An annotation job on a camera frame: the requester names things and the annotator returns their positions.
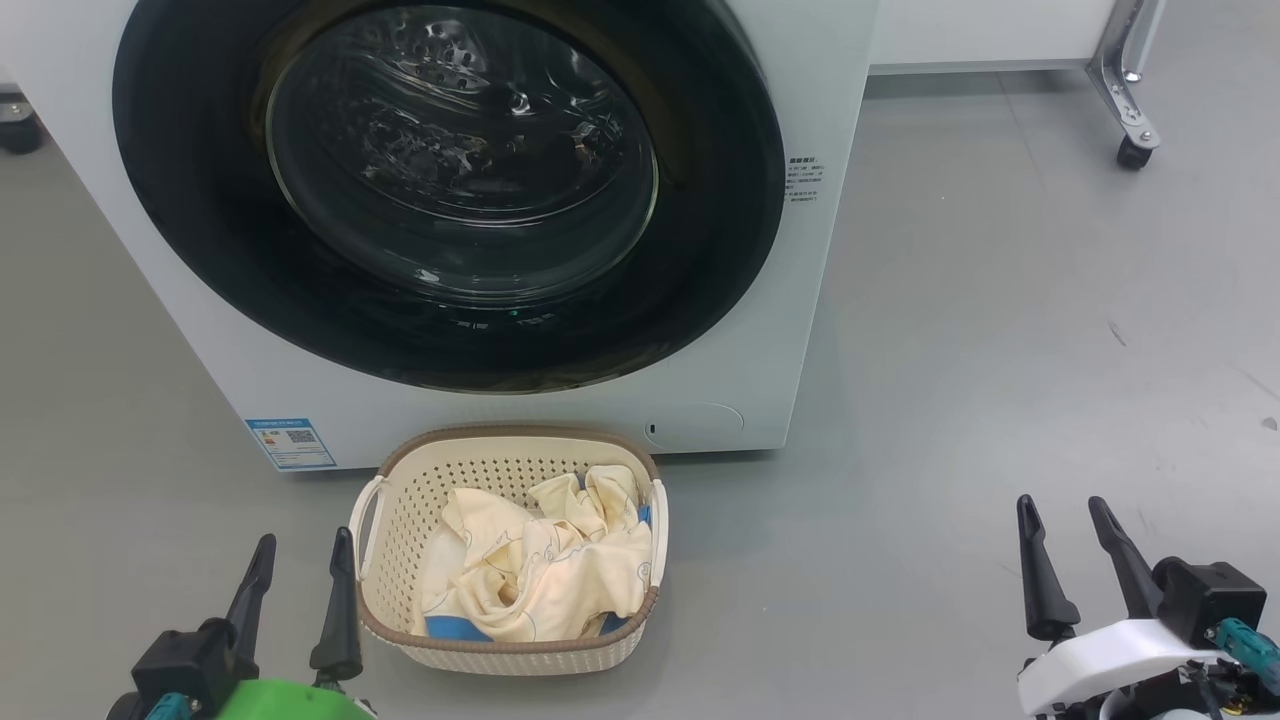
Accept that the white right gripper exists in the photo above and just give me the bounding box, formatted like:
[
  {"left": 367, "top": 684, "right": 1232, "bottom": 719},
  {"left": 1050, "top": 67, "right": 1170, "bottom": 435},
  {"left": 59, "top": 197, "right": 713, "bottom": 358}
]
[{"left": 1017, "top": 494, "right": 1226, "bottom": 716}]

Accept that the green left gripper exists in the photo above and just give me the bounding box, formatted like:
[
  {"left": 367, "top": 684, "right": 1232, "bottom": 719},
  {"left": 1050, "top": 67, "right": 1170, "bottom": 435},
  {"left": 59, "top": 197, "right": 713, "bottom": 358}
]
[{"left": 210, "top": 527, "right": 379, "bottom": 720}]

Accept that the black round glass washer door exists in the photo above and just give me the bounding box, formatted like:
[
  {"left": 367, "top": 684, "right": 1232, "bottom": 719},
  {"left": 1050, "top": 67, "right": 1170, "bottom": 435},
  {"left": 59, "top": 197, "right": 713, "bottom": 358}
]
[{"left": 112, "top": 0, "right": 786, "bottom": 394}]

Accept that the cream perforated laundry basket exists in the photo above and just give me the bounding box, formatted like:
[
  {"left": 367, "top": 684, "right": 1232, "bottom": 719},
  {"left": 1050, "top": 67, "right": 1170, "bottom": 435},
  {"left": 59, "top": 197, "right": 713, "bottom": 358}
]
[{"left": 349, "top": 424, "right": 669, "bottom": 677}]

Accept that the white front-load washing machine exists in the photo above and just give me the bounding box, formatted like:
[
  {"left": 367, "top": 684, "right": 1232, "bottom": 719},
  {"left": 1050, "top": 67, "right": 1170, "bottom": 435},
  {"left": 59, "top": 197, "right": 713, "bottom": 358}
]
[{"left": 0, "top": 0, "right": 881, "bottom": 473}]

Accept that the blue energy label sticker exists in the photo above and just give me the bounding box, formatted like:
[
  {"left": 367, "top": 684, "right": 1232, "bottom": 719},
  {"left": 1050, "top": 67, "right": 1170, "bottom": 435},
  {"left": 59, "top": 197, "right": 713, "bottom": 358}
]
[{"left": 245, "top": 418, "right": 338, "bottom": 472}]

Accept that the round drain filter cover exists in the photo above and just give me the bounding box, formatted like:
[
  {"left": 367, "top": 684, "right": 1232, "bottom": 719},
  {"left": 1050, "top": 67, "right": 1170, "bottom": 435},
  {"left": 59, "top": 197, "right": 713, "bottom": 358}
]
[{"left": 645, "top": 403, "right": 746, "bottom": 449}]

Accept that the metal leg with caster wheel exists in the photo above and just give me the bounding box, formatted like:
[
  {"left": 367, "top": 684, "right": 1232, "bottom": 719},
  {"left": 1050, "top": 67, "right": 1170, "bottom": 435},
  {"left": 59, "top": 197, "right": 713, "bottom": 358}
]
[{"left": 1087, "top": 0, "right": 1166, "bottom": 171}]

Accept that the white furniture panel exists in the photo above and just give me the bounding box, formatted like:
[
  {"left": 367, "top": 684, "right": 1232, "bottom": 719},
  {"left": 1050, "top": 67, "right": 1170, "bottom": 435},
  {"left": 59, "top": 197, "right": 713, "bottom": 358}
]
[{"left": 868, "top": 0, "right": 1121, "bottom": 73}]

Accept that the black caster wheel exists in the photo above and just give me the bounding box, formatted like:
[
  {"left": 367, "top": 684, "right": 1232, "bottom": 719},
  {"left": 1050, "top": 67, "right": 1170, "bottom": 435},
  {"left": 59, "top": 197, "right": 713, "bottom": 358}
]
[{"left": 0, "top": 92, "right": 43, "bottom": 156}]

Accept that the teal connector right gripper cable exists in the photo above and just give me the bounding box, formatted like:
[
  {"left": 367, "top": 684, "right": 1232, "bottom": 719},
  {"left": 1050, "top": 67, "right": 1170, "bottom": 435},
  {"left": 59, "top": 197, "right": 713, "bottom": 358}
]
[{"left": 1205, "top": 618, "right": 1280, "bottom": 696}]

